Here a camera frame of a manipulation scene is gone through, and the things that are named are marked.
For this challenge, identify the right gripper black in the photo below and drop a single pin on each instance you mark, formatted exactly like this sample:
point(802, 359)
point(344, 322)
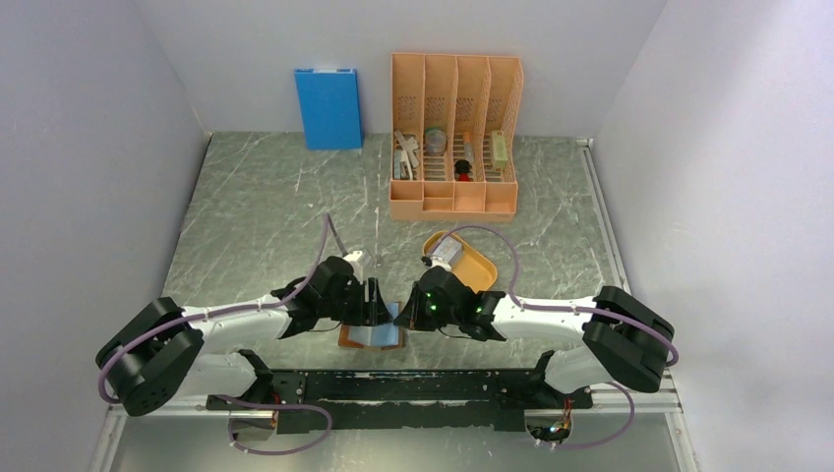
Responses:
point(411, 316)

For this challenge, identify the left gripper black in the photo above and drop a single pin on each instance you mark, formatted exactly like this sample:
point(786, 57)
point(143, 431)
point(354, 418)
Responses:
point(371, 313)

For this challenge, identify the brown leather card holder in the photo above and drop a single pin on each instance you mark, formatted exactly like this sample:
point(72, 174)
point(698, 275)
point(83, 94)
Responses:
point(379, 337)

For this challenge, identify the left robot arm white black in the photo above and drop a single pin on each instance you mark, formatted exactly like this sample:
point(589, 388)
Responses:
point(170, 352)

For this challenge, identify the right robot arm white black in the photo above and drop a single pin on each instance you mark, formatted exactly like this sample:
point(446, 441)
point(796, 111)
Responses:
point(609, 337)

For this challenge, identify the credit cards stack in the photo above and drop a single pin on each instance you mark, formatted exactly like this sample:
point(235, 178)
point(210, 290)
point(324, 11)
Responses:
point(449, 248)

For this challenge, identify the yellow oval tray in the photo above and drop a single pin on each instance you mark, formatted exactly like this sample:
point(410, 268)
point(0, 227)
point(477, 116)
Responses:
point(473, 269)

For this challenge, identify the grey metal clips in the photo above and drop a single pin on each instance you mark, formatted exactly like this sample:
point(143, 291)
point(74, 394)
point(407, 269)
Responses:
point(406, 150)

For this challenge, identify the black red small object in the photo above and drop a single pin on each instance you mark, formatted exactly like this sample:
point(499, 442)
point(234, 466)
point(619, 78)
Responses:
point(463, 170)

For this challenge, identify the grey round tin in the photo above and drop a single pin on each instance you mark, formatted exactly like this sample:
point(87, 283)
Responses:
point(435, 141)

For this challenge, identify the orange glue stick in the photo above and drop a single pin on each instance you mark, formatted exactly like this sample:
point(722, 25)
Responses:
point(468, 149)

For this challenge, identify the green eraser block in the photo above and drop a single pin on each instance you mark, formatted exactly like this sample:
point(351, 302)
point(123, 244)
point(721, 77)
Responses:
point(499, 151)

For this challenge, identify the orange desk organizer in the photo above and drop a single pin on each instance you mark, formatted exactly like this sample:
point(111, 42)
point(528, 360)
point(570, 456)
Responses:
point(457, 93)

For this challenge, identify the blue box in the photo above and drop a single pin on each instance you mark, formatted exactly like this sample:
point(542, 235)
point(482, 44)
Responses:
point(330, 108)

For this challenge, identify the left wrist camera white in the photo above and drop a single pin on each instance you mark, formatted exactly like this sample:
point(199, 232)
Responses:
point(358, 258)

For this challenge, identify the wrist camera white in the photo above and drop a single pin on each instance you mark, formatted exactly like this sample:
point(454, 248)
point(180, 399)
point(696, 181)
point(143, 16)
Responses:
point(433, 260)
point(358, 258)

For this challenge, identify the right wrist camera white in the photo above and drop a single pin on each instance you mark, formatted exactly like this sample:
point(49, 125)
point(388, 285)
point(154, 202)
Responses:
point(433, 260)

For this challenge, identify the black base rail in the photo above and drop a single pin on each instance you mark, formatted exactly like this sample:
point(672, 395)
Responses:
point(376, 400)

